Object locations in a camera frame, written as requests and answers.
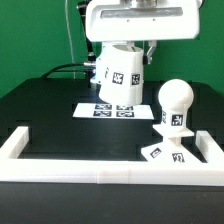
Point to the white lamp shade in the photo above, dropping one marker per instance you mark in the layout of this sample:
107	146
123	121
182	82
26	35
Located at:
122	83

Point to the white U-shaped fence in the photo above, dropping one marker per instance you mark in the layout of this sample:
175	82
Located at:
210	172

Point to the white marker sheet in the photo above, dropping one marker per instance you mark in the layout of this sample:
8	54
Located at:
109	111

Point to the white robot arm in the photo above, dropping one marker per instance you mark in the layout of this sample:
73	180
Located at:
96	71

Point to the white lamp bulb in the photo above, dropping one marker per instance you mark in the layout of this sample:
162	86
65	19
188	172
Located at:
175	97

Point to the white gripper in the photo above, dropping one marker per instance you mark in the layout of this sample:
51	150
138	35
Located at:
150	20

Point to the white lamp base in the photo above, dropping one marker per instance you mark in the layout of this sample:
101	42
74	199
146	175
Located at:
170	150

